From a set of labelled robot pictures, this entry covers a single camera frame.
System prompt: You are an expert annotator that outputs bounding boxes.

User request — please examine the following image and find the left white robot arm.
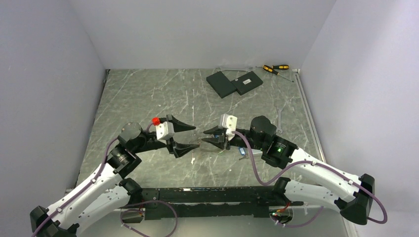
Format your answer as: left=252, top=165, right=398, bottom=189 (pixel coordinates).
left=30, top=115, right=198, bottom=237

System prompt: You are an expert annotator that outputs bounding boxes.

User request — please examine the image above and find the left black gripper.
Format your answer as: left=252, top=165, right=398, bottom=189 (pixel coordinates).
left=133, top=115, right=199, bottom=157

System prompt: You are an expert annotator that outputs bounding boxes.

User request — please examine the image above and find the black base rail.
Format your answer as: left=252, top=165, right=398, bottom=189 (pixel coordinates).
left=128, top=186, right=302, bottom=220

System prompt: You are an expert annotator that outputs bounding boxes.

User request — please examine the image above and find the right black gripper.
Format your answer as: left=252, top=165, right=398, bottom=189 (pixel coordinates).
left=202, top=124, right=266, bottom=151

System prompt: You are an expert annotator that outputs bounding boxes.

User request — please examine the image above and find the metal keyring with keys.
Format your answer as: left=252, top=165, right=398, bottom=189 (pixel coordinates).
left=190, top=138, right=226, bottom=153

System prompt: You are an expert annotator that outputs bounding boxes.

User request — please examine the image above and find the silver wrench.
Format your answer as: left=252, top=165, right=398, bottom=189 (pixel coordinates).
left=276, top=106, right=283, bottom=134

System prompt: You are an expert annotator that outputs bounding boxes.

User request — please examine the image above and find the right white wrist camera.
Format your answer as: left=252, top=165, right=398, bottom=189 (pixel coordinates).
left=218, top=114, right=238, bottom=141

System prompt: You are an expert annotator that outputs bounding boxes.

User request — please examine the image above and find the blue tagged key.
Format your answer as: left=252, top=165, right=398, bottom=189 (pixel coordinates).
left=238, top=147, right=246, bottom=160

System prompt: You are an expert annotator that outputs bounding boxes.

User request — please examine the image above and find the orange black screwdriver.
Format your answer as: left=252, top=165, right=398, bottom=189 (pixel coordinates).
left=258, top=65, right=290, bottom=71
left=263, top=69, right=293, bottom=82

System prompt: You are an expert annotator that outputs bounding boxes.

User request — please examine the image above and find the grey rectangular tin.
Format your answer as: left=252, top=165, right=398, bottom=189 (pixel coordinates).
left=246, top=149, right=262, bottom=155

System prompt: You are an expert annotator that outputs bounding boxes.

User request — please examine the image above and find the orange black screwdriver front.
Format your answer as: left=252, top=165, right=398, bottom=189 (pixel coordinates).
left=263, top=69, right=293, bottom=82

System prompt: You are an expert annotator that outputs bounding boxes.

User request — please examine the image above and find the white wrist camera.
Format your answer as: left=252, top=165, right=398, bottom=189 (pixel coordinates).
left=152, top=117, right=175, bottom=141
left=218, top=114, right=238, bottom=141

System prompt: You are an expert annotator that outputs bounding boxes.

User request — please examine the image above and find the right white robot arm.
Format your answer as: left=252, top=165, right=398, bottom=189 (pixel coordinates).
left=203, top=114, right=375, bottom=225

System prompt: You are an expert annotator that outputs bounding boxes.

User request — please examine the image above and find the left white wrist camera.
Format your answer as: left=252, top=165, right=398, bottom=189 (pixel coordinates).
left=152, top=117, right=175, bottom=141

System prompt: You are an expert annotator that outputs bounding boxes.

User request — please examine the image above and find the small black box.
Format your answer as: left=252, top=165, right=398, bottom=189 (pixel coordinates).
left=231, top=71, right=263, bottom=95

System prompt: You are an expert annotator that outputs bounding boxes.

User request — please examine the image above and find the orange black screwdriver back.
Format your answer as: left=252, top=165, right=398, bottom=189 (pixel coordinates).
left=258, top=65, right=290, bottom=71

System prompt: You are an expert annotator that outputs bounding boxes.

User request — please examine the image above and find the large black box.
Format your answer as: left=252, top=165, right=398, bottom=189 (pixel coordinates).
left=206, top=72, right=237, bottom=99

